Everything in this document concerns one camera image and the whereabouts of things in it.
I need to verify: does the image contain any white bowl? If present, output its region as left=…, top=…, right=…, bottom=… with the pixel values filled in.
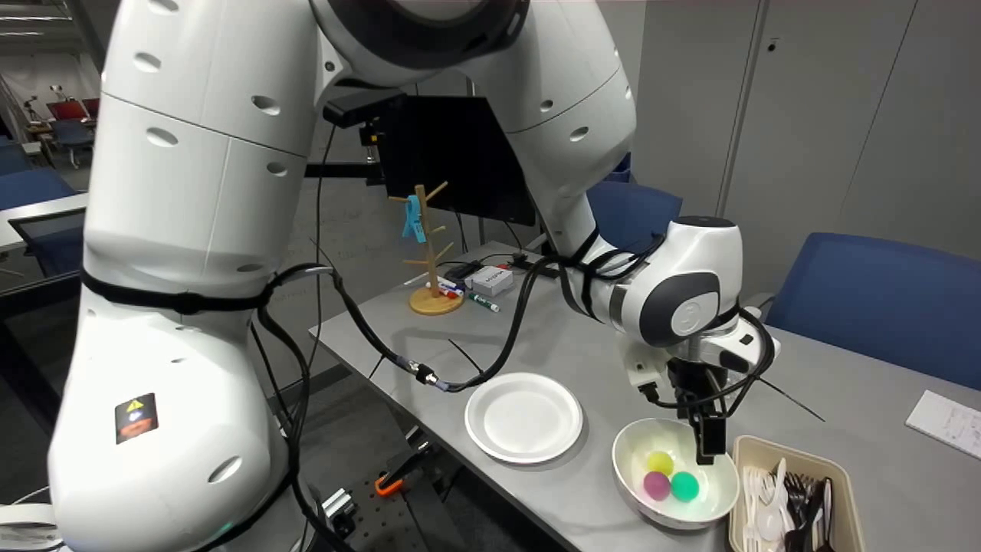
left=610, top=417, right=737, bottom=530

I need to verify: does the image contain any beige cutlery tray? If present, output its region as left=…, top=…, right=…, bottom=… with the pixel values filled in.
left=728, top=436, right=863, bottom=552

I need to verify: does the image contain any pink ball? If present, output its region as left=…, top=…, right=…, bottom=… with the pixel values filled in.
left=643, top=472, right=671, bottom=501

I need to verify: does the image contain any blue chair right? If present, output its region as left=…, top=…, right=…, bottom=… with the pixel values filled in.
left=766, top=234, right=981, bottom=388

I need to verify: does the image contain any blue chair behind table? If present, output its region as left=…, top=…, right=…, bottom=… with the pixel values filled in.
left=587, top=157, right=681, bottom=250

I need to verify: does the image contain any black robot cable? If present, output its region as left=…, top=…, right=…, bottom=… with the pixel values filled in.
left=249, top=226, right=779, bottom=552

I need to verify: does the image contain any orange handled clamp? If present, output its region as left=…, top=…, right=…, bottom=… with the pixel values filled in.
left=372, top=445, right=428, bottom=501

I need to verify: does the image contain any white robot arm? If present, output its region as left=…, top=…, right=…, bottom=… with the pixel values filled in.
left=46, top=0, right=741, bottom=552

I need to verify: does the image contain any yellow ball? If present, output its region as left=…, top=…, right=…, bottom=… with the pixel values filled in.
left=646, top=450, right=675, bottom=475

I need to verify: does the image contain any white paper sheet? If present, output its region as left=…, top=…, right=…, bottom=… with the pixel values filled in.
left=907, top=388, right=981, bottom=461

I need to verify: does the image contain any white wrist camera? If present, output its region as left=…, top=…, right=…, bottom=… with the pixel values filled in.
left=625, top=343, right=671, bottom=401

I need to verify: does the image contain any wooden stand base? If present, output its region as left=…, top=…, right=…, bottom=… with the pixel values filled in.
left=408, top=287, right=463, bottom=316

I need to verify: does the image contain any small white box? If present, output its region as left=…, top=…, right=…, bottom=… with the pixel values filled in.
left=467, top=266, right=515, bottom=297

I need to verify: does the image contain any white plastic plate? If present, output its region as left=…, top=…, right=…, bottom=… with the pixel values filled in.
left=463, top=372, right=584, bottom=467

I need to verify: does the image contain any black plastic fork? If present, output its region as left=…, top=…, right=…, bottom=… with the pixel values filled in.
left=785, top=472, right=834, bottom=552

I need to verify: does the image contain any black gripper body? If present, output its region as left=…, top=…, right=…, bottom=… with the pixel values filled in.
left=668, top=358, right=726, bottom=413

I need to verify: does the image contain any small green ball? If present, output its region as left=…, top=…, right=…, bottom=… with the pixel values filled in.
left=671, top=472, right=699, bottom=503

